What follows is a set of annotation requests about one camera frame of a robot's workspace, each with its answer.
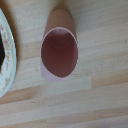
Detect white floral rimmed plate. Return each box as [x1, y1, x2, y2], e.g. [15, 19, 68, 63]
[0, 7, 18, 99]

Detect pink plastic cup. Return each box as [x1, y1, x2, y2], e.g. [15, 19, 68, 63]
[39, 8, 80, 83]

